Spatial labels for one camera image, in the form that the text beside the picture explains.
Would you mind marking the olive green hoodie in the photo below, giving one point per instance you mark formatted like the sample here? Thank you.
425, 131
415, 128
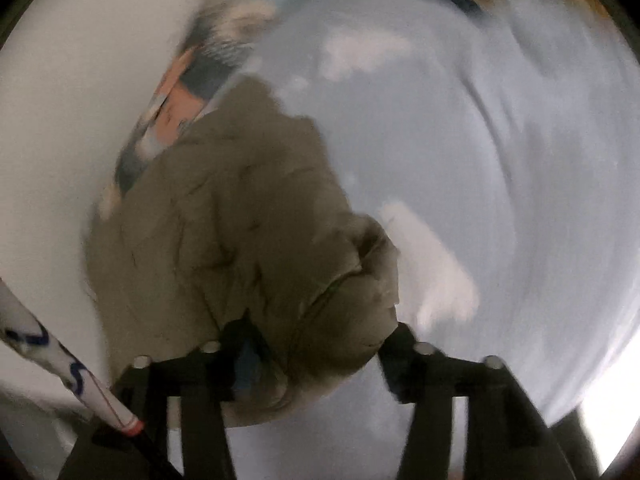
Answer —
225, 220

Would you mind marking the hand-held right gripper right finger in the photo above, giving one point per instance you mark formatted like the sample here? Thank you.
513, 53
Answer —
400, 360

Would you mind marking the patchwork printed blanket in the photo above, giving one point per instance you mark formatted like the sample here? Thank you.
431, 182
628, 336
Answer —
200, 75

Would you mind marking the light blue cloud bed sheet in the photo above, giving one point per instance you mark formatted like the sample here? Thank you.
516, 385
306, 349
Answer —
450, 135

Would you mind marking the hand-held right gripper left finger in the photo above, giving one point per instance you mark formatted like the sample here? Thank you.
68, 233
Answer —
247, 365

